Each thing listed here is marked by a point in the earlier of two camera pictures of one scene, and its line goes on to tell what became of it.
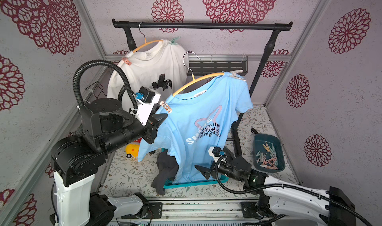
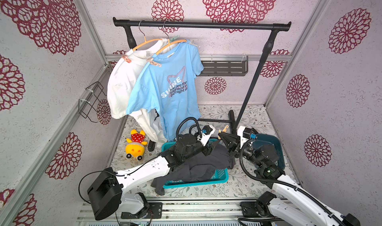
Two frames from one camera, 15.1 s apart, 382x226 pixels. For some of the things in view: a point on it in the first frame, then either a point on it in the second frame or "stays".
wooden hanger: (193, 78) to (169, 43)
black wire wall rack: (96, 88) stays
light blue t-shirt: (198, 119) to (167, 85)
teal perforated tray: (167, 184) stays
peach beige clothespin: (165, 105) to (150, 59)
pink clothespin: (127, 61) stays
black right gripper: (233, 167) to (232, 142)
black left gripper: (151, 126) to (208, 149)
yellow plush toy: (132, 149) stays
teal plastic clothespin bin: (268, 153) stays
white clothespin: (234, 74) to (192, 43)
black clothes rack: (131, 25) stays
